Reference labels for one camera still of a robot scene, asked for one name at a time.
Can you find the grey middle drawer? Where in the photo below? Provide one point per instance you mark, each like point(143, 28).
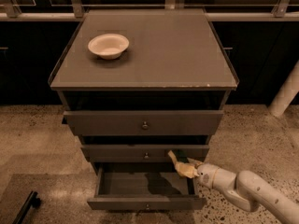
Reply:
point(140, 153)

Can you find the grey open bottom drawer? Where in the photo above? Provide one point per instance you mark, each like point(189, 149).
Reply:
point(152, 186)

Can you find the black bar on floor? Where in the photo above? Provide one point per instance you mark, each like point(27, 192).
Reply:
point(32, 201)

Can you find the grey top drawer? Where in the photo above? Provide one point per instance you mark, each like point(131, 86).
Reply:
point(135, 123)

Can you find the grey drawer cabinet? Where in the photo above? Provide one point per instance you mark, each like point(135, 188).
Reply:
point(174, 62)

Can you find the metal window rail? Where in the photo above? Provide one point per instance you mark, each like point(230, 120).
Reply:
point(215, 10)

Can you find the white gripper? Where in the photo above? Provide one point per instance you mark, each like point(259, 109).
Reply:
point(206, 174)

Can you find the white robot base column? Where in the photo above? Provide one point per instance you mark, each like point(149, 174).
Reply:
point(286, 93)

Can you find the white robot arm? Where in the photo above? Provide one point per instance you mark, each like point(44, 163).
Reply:
point(245, 190)

